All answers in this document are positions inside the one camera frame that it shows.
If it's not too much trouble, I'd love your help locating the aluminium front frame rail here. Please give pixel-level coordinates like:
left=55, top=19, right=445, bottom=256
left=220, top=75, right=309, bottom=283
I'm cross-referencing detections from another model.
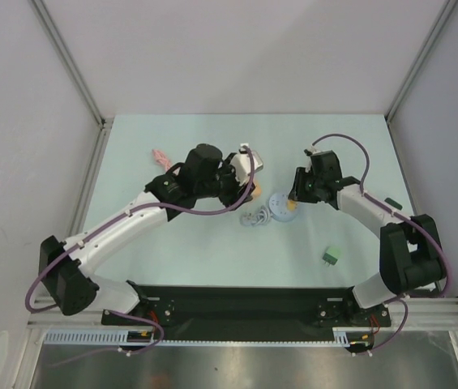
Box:
left=27, top=297, right=458, bottom=331

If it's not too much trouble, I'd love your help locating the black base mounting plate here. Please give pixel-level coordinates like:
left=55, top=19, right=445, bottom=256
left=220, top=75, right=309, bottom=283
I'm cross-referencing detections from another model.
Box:
left=101, top=285, right=392, bottom=343

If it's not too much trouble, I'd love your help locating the pink strip power cable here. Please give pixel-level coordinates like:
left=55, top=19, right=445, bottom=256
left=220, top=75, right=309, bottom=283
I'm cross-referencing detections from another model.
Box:
left=149, top=148, right=175, bottom=171

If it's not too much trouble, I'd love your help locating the aluminium frame post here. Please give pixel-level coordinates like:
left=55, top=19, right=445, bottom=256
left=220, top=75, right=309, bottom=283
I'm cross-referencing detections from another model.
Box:
left=28, top=0, right=106, bottom=128
left=384, top=0, right=458, bottom=126

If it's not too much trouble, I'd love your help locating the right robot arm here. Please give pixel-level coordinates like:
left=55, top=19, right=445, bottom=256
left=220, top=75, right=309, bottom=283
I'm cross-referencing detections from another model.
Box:
left=289, top=149, right=447, bottom=325

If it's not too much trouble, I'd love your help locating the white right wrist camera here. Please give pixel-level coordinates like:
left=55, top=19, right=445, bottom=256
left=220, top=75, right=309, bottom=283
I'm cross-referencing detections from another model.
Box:
left=303, top=146, right=327, bottom=158

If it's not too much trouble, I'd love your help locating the right aluminium frame post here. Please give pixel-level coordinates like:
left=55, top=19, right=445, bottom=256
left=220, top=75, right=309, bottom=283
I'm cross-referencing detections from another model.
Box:
left=384, top=0, right=458, bottom=126

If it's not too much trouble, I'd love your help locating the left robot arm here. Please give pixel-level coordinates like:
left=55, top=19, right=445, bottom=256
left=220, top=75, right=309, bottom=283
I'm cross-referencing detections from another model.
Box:
left=35, top=143, right=263, bottom=324

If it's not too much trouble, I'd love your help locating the yellow plug adapter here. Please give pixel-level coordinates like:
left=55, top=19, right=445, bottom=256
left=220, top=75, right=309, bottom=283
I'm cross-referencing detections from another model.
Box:
left=287, top=199, right=297, bottom=212

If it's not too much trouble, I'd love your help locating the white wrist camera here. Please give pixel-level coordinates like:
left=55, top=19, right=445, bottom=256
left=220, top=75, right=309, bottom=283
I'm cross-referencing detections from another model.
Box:
left=229, top=143, right=263, bottom=185
left=303, top=146, right=327, bottom=158

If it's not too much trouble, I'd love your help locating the tan cube plug adapter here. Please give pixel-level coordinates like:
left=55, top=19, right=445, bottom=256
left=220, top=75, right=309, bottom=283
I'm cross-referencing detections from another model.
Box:
left=250, top=182, right=263, bottom=201

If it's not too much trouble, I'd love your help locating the left aluminium side rail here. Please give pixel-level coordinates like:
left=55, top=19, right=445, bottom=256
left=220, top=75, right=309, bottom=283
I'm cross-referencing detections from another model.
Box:
left=65, top=118, right=114, bottom=237

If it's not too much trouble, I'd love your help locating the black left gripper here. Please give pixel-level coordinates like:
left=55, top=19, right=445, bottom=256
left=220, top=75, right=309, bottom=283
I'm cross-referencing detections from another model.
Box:
left=195, top=154, right=255, bottom=211

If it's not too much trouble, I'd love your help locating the green plug adapter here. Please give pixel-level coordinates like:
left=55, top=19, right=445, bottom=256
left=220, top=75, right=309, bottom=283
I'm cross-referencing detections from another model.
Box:
left=322, top=246, right=341, bottom=267

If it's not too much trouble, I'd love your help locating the left aluminium frame post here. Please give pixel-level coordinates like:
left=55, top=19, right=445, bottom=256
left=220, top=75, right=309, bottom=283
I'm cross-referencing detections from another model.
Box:
left=28, top=0, right=106, bottom=128

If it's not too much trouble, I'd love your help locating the round blue power strip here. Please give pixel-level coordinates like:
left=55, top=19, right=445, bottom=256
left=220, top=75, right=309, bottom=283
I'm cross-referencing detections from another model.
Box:
left=240, top=192, right=299, bottom=227

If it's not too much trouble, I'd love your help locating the dark green cube adapter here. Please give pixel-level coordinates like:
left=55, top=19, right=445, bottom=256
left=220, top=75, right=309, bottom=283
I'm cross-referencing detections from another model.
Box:
left=385, top=197, right=403, bottom=211

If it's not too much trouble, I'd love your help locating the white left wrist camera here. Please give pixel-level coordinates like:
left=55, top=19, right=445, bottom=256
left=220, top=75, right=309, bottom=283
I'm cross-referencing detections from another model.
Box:
left=229, top=143, right=263, bottom=185

